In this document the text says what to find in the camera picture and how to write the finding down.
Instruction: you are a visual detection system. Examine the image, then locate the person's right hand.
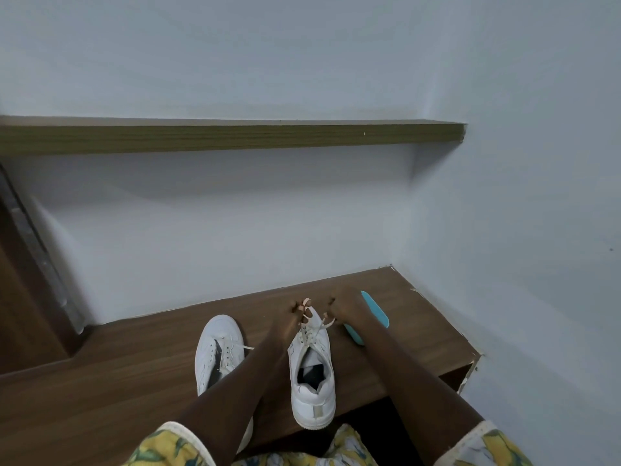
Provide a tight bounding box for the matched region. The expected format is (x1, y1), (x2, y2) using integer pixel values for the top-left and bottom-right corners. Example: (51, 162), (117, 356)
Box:
(325, 285), (375, 338)

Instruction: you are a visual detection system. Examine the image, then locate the person's left hand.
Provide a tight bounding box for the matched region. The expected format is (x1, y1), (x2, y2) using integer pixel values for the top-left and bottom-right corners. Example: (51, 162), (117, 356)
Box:
(269, 299), (314, 354)

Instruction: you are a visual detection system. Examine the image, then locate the blue plastic basket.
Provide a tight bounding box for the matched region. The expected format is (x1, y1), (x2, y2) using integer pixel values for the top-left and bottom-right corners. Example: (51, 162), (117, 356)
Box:
(343, 289), (391, 344)

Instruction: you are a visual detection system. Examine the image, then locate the cream shoelace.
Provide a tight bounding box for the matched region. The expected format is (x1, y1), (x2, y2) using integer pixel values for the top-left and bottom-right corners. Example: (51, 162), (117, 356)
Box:
(228, 298), (338, 355)

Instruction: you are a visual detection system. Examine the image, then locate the white sneaker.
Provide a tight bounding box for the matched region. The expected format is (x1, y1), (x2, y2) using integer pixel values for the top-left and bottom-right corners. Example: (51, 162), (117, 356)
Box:
(287, 305), (336, 430)
(195, 314), (256, 454)

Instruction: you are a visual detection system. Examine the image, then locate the person's right forearm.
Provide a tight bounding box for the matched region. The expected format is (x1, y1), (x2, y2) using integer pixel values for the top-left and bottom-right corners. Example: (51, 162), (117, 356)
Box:
(361, 327), (486, 457)

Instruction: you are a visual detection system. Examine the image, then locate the person's left forearm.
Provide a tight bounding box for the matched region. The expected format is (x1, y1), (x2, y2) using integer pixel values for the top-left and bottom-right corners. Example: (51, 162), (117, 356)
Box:
(173, 337), (292, 457)

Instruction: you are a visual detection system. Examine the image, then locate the wooden wall shelf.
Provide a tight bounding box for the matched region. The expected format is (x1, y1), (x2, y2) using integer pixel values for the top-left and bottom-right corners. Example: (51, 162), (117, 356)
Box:
(0, 116), (468, 157)

